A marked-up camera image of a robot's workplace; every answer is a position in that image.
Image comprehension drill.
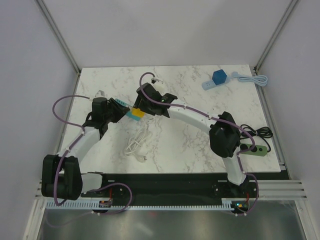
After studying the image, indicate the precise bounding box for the yellow cube socket plug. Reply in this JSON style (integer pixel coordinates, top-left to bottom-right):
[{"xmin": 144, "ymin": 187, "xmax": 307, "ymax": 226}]
[{"xmin": 131, "ymin": 107, "xmax": 145, "ymax": 118}]

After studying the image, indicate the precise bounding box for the teal power strip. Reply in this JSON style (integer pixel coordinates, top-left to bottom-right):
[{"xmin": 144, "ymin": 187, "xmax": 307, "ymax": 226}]
[{"xmin": 111, "ymin": 98, "xmax": 141, "ymax": 123}]

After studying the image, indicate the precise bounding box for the green power strip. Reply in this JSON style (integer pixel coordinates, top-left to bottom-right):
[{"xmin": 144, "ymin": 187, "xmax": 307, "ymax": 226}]
[{"xmin": 239, "ymin": 143, "xmax": 268, "ymax": 157}]

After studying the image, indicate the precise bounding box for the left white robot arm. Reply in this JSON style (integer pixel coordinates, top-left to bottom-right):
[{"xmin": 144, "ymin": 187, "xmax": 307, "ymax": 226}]
[{"xmin": 41, "ymin": 97, "xmax": 130, "ymax": 206}]

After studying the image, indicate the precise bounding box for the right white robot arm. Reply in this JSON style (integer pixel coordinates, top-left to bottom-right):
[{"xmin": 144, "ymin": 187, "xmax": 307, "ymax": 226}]
[{"xmin": 134, "ymin": 83, "xmax": 247, "ymax": 197}]

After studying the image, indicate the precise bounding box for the dark blue cube socket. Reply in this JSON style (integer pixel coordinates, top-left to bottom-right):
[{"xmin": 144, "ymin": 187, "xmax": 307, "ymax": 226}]
[{"xmin": 212, "ymin": 69, "xmax": 227, "ymax": 86}]

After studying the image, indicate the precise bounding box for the light blue power strip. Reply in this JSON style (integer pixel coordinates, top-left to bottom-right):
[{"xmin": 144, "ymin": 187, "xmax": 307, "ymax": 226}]
[{"xmin": 201, "ymin": 76, "xmax": 231, "ymax": 91}]

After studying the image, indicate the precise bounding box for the white coiled power cable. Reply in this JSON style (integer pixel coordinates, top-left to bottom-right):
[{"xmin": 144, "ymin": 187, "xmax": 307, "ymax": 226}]
[{"xmin": 124, "ymin": 117, "xmax": 156, "ymax": 163}]

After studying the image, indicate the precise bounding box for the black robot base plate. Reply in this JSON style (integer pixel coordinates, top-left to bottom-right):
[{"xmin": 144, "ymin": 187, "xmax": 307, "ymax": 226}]
[{"xmin": 80, "ymin": 172, "xmax": 260, "ymax": 207}]

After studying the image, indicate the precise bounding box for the white slotted cable duct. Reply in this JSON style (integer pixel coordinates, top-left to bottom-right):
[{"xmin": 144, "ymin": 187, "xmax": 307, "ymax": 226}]
[{"xmin": 45, "ymin": 199, "xmax": 248, "ymax": 211}]

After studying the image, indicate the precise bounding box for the light blue coiled cable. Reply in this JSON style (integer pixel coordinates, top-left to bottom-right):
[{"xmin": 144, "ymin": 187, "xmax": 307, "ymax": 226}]
[{"xmin": 229, "ymin": 71, "xmax": 270, "ymax": 88}]

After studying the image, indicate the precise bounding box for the black coiled power cable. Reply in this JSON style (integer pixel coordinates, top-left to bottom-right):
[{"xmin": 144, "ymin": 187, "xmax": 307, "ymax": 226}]
[{"xmin": 241, "ymin": 126, "xmax": 274, "ymax": 153}]

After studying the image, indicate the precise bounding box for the left aluminium corner post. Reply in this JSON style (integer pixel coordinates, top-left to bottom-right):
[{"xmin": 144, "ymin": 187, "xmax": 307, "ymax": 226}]
[{"xmin": 34, "ymin": 0, "xmax": 81, "ymax": 77}]

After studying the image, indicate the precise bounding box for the aluminium corner post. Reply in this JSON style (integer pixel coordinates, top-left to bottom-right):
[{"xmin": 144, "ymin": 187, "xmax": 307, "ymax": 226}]
[
  {"xmin": 250, "ymin": 0, "xmax": 300, "ymax": 75},
  {"xmin": 34, "ymin": 0, "xmax": 81, "ymax": 77}
]

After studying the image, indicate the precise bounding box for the aluminium front frame rail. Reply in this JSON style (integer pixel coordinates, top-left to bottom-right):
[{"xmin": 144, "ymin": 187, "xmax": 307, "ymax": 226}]
[{"xmin": 34, "ymin": 178, "xmax": 309, "ymax": 200}]

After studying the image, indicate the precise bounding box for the right aluminium corner post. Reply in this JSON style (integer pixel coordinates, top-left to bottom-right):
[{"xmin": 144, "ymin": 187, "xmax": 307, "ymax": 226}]
[{"xmin": 250, "ymin": 0, "xmax": 300, "ymax": 75}]

